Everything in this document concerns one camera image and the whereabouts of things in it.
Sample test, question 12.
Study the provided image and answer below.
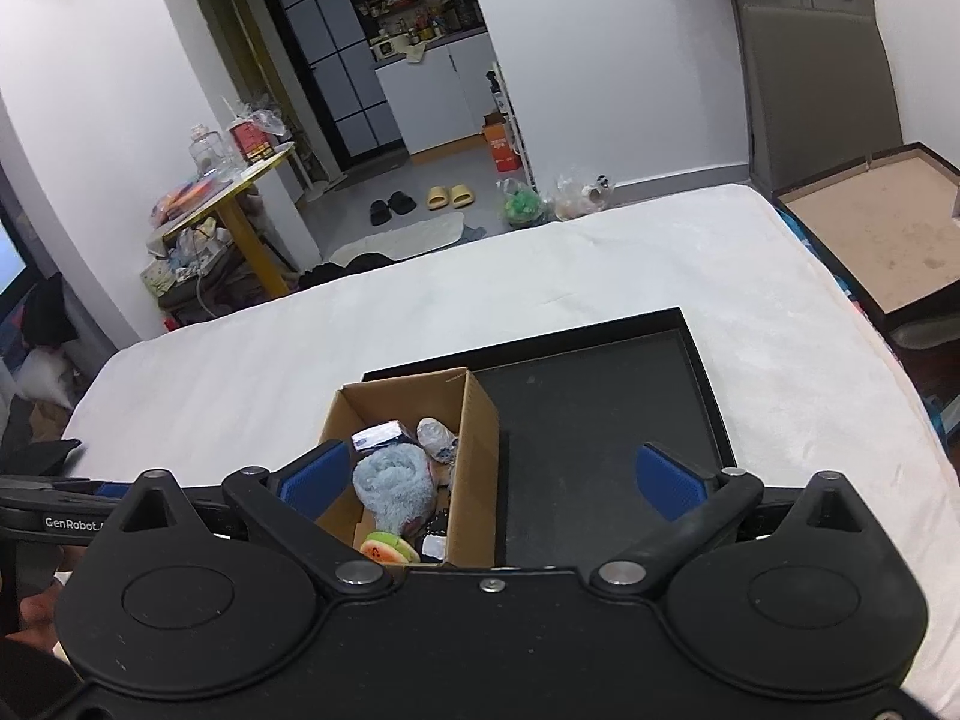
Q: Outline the brown cardboard box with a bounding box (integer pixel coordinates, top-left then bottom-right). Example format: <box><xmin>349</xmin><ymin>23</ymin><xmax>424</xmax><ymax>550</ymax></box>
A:
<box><xmin>314</xmin><ymin>367</ymin><xmax>503</xmax><ymax>569</ymax></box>

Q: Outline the blue tissue packet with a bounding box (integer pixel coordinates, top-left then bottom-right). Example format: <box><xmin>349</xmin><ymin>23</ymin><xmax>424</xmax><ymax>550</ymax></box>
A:
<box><xmin>350</xmin><ymin>419</ymin><xmax>418</xmax><ymax>456</ymax></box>

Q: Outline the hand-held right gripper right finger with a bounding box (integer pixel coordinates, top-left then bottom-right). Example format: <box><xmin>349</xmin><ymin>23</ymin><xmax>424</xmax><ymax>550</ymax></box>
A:
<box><xmin>590</xmin><ymin>442</ymin><xmax>865</xmax><ymax>590</ymax></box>

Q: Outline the dark clothes pile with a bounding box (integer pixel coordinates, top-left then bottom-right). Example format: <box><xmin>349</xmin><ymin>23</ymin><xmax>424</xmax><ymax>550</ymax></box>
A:
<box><xmin>299</xmin><ymin>253</ymin><xmax>395</xmax><ymax>290</ymax></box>

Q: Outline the black framed glass door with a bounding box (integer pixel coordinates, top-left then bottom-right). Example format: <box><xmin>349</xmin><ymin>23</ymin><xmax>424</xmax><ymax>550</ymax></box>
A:
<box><xmin>253</xmin><ymin>0</ymin><xmax>410</xmax><ymax>171</ymax></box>

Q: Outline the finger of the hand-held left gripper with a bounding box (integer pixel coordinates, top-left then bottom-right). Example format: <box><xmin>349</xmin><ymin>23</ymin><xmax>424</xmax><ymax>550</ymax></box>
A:
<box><xmin>0</xmin><ymin>475</ymin><xmax>136</xmax><ymax>503</ymax></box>

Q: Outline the person's left hand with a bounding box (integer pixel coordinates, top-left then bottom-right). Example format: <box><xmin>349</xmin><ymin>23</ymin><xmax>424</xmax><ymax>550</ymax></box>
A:
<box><xmin>16</xmin><ymin>574</ymin><xmax>67</xmax><ymax>652</ymax></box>

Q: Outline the burger plush toy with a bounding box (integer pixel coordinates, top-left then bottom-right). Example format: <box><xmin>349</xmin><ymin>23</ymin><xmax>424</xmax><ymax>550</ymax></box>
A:
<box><xmin>359</xmin><ymin>530</ymin><xmax>422</xmax><ymax>566</ymax></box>

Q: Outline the yellow round table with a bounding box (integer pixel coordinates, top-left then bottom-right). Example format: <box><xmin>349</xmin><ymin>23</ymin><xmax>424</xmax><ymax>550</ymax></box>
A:
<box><xmin>145</xmin><ymin>142</ymin><xmax>302</xmax><ymax>299</ymax></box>

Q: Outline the white kitchen cabinet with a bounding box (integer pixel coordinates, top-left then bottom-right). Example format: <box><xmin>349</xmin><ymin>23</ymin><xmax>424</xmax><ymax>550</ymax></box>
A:
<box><xmin>373</xmin><ymin>28</ymin><xmax>500</xmax><ymax>156</ymax></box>

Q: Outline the orange carton box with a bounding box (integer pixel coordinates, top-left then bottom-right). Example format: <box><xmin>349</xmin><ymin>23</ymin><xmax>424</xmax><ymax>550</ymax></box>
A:
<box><xmin>481</xmin><ymin>113</ymin><xmax>523</xmax><ymax>174</ymax></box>

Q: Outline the red box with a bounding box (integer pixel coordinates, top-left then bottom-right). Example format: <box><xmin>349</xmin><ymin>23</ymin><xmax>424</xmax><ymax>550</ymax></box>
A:
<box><xmin>226</xmin><ymin>115</ymin><xmax>273</xmax><ymax>164</ymax></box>

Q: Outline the television screen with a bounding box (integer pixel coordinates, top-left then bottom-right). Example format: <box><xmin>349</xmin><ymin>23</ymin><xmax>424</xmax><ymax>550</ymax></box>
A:
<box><xmin>0</xmin><ymin>216</ymin><xmax>32</xmax><ymax>295</ymax></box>

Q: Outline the grey upholstered panel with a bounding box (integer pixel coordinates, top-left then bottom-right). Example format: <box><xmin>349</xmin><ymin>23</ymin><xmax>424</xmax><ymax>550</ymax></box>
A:
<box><xmin>738</xmin><ymin>3</ymin><xmax>902</xmax><ymax>193</ymax></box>

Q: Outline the pile of household clutter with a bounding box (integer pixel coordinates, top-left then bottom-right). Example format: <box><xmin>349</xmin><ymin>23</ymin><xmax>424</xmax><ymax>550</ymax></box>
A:
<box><xmin>138</xmin><ymin>216</ymin><xmax>250</xmax><ymax>310</ymax></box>

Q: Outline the black rectangular tray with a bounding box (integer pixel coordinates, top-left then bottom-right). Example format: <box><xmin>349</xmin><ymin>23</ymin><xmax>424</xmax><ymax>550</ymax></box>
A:
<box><xmin>361</xmin><ymin>307</ymin><xmax>738</xmax><ymax>569</ymax></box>

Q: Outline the clear plastic bag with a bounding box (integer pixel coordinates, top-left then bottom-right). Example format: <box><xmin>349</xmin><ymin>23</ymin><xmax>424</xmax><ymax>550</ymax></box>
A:
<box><xmin>553</xmin><ymin>167</ymin><xmax>618</xmax><ymax>223</ymax></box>

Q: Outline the black bag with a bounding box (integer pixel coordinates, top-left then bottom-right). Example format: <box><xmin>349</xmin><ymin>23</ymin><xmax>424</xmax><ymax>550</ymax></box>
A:
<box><xmin>18</xmin><ymin>273</ymin><xmax>77</xmax><ymax>350</ymax></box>

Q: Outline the white floor rug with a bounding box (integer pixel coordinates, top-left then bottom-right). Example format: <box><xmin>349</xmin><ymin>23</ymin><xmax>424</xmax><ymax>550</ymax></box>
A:
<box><xmin>329</xmin><ymin>211</ymin><xmax>467</xmax><ymax>264</ymax></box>

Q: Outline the white narrow rack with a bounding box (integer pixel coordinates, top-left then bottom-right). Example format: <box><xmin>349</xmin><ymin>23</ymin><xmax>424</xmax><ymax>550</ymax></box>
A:
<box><xmin>487</xmin><ymin>66</ymin><xmax>538</xmax><ymax>194</ymax></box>

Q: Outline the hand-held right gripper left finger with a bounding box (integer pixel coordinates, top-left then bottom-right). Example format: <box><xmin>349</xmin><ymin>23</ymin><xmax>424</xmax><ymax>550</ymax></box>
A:
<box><xmin>111</xmin><ymin>439</ymin><xmax>386</xmax><ymax>588</ymax></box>

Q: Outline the light blue fluffy cloth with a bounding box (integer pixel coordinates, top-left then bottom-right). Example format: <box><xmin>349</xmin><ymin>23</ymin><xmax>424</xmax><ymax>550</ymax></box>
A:
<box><xmin>352</xmin><ymin>442</ymin><xmax>438</xmax><ymax>535</ymax></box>

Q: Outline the clear glass jar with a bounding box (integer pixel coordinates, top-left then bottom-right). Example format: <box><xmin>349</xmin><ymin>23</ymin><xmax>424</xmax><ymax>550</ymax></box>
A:
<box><xmin>187</xmin><ymin>123</ymin><xmax>230</xmax><ymax>178</ymax></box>

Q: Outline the green plastic bag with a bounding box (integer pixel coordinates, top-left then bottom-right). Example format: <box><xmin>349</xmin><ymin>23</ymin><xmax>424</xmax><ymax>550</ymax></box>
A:
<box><xmin>498</xmin><ymin>178</ymin><xmax>548</xmax><ymax>228</ymax></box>

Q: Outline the wooden board with dark frame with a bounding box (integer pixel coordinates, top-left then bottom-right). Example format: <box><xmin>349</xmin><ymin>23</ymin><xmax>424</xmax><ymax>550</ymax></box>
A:
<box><xmin>772</xmin><ymin>142</ymin><xmax>960</xmax><ymax>336</ymax></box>

